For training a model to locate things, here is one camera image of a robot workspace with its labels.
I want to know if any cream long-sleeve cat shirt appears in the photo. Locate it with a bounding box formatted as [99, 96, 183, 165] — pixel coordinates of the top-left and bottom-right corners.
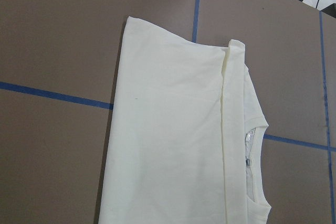
[99, 17, 271, 223]

